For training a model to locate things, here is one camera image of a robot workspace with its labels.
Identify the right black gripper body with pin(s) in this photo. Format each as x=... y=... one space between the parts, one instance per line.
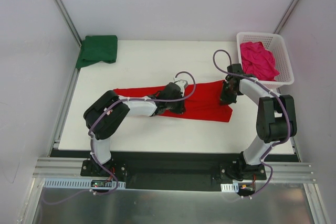
x=227 y=96

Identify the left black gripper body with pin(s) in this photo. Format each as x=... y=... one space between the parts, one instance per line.
x=179 y=106

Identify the red t shirt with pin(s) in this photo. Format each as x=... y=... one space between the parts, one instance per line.
x=204 y=104

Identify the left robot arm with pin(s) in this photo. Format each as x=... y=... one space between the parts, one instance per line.
x=107 y=113

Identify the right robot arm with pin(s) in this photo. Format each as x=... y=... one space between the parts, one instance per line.
x=275 y=122

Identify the pink t shirt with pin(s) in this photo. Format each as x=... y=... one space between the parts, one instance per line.
x=258 y=61

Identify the white plastic basket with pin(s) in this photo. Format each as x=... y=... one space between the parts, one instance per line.
x=275 y=44

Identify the folded green t shirt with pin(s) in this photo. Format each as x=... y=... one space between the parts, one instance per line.
x=97 y=48

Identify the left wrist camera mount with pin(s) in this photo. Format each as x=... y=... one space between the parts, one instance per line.
x=182 y=84

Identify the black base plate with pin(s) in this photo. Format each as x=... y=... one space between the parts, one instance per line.
x=159 y=170

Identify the right white cable duct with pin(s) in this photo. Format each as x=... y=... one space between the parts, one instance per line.
x=230 y=188

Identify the white cable duct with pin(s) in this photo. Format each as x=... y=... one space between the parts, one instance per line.
x=230 y=188
x=68 y=183

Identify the left white cable duct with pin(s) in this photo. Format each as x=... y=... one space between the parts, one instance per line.
x=68 y=183

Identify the aluminium frame rail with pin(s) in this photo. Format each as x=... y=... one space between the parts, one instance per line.
x=56 y=167

